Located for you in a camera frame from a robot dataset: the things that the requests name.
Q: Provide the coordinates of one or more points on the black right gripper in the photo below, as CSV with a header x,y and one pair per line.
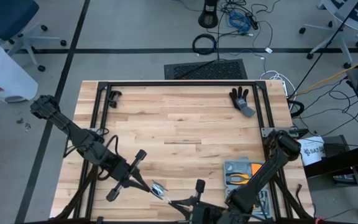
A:
x,y
207,214

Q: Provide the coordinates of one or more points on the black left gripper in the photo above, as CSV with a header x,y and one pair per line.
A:
x,y
121,172

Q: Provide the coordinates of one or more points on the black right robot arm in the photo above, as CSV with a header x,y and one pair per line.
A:
x,y
266,174

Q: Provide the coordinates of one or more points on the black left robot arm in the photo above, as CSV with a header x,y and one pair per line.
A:
x,y
73,133

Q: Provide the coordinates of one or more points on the grey plastic tool case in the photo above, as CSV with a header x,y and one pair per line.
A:
x,y
239,169

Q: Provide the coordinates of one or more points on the small black clamp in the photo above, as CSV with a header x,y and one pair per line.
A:
x,y
113,98

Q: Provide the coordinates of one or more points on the black grey work glove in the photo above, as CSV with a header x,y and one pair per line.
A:
x,y
239,101

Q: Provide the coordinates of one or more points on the black floor grate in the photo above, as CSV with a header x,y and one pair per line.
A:
x,y
228,70

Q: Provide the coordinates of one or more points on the black side desk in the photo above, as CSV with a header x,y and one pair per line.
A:
x,y
337,161

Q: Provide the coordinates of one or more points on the black box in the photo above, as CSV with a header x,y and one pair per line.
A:
x,y
334,146

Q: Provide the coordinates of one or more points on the white plastic bin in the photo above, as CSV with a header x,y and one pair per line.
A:
x,y
2,71

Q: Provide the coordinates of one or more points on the small white adapter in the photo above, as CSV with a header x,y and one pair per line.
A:
x,y
268,50

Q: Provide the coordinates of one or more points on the black round stand base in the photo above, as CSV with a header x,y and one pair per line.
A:
x,y
208,18

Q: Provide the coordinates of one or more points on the black power strip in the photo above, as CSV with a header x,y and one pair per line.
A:
x,y
253,22

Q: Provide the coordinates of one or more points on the black diagonal support pole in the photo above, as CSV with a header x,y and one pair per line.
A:
x,y
324,49

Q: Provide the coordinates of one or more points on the blue office chair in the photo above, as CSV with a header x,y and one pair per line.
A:
x,y
5,15

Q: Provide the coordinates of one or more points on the white office chair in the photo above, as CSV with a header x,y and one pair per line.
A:
x,y
337,11

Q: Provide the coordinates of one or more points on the black aluminium table frame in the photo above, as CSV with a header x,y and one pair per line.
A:
x,y
182,83

